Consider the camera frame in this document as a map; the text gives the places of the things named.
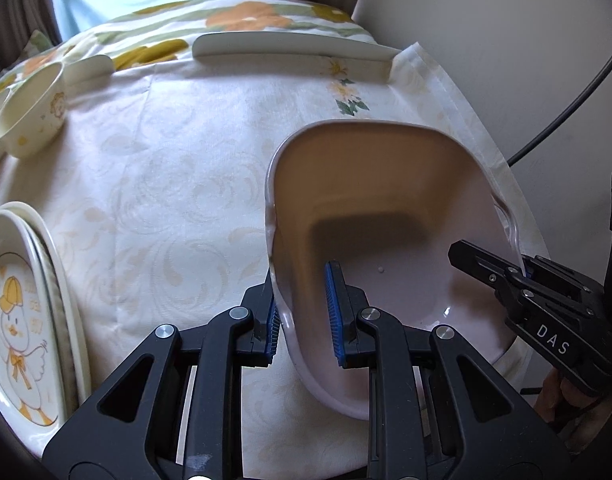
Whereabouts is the pink square plastic basin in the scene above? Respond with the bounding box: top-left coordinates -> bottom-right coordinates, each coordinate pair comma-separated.
264,121 -> 539,421

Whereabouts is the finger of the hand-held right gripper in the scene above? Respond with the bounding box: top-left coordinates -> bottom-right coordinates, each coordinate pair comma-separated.
448,240 -> 527,311
523,255 -> 607,319

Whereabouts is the person's right hand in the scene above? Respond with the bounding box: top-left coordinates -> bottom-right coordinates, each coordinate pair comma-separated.
536,367 -> 612,457

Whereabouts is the plain white plate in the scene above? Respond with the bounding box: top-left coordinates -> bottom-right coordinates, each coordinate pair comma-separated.
6,201 -> 93,411

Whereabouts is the black cable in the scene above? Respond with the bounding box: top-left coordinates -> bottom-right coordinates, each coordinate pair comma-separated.
506,35 -> 612,166

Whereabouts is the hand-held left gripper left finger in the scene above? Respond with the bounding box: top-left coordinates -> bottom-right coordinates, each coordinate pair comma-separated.
42,282 -> 283,480

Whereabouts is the white patterned tablecloth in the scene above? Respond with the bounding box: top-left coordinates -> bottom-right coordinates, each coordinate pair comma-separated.
0,42 -> 546,480

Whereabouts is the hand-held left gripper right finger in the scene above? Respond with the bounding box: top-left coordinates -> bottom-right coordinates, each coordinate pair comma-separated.
325,261 -> 572,480

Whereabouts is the floral striped blanket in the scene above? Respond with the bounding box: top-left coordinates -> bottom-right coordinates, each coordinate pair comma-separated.
0,0 -> 374,106

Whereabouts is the green striped pillow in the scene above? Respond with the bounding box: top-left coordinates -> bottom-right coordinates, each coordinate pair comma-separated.
21,30 -> 62,58

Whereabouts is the duck print plate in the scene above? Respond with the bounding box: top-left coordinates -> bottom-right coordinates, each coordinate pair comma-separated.
0,211 -> 72,428

